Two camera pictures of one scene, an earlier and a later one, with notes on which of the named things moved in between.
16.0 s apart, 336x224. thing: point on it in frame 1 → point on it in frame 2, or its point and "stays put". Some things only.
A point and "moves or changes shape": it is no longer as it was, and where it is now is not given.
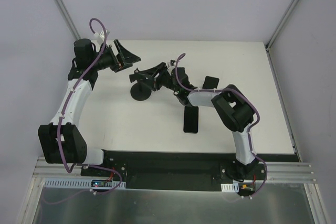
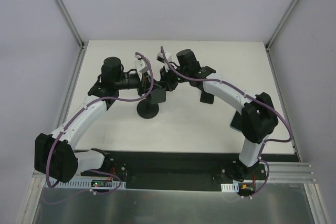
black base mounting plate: (174, 170) stays put
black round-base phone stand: (142, 89) moves or changes shape
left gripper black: (117, 59) → (144, 85)
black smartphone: (191, 119) → (158, 96)
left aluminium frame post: (61, 6) stays put
